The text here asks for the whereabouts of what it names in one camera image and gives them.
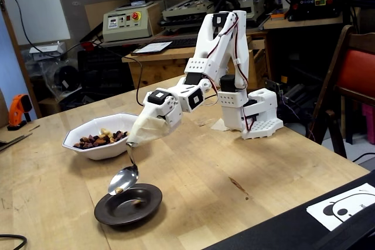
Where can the white small box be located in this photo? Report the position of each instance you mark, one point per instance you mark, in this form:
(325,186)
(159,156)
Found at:
(47,49)

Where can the pink plastic object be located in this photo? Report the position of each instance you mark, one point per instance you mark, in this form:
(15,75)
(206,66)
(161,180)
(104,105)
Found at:
(369,124)

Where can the wooden easel leg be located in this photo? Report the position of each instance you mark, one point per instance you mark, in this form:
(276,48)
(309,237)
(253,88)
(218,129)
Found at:
(22,65)

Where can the beige masking tape wrap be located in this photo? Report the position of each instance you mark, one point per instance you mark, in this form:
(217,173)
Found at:
(146,130)

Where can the bent metal spoon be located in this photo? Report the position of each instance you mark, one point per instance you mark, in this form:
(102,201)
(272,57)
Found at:
(124,178)

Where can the orange and black hand tool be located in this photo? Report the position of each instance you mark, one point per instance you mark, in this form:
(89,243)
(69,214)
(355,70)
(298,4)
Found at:
(17,105)

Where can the wooden shelf board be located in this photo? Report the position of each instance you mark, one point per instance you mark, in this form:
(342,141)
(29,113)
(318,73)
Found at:
(307,24)

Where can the green circuit board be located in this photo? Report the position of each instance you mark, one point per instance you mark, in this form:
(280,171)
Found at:
(274,86)

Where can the black keyboard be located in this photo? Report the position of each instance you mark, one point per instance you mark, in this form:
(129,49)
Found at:
(181,42)

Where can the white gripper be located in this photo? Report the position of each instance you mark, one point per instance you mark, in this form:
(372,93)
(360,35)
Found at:
(163,110)

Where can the beige control box red button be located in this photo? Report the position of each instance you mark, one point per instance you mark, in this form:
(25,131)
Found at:
(126,32)

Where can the white printed paper sheet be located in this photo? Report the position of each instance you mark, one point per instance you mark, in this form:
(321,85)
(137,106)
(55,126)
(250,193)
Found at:
(152,47)

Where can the black plastic crate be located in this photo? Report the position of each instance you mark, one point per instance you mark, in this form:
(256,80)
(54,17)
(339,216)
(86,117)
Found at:
(99,71)

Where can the white board panel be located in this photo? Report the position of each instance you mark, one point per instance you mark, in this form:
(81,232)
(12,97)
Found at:
(35,4)

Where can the black case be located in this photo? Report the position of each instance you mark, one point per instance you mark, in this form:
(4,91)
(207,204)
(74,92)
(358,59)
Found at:
(278,232)

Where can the orange flat item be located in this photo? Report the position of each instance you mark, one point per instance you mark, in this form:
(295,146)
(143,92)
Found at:
(278,15)

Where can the beige tape patch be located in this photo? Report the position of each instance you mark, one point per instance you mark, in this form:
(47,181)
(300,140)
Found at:
(218,126)

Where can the clear plastic bag black item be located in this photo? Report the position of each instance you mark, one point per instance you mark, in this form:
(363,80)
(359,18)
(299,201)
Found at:
(66,78)

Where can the white panda card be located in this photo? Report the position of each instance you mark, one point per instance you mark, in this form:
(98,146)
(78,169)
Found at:
(319,212)

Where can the dark brown plate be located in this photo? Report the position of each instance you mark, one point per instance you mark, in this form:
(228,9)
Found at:
(123,215)

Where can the dark flat metal strip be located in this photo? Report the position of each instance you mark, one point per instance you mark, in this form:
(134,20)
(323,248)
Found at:
(14,140)

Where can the white octagonal bowl blue rim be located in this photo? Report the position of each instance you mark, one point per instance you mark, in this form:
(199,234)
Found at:
(105,152)

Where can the wooden workbench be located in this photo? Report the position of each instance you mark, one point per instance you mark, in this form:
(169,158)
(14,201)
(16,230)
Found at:
(158,68)

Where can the black power adapter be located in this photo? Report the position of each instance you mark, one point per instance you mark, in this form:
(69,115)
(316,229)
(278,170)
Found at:
(294,92)

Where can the mixed nuts pile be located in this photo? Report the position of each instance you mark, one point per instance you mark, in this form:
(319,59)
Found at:
(96,140)

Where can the white robot arm with base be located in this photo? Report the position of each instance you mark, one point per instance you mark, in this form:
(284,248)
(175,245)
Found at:
(205,36)

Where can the wooden chair red cushion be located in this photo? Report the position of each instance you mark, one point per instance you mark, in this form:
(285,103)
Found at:
(357,68)

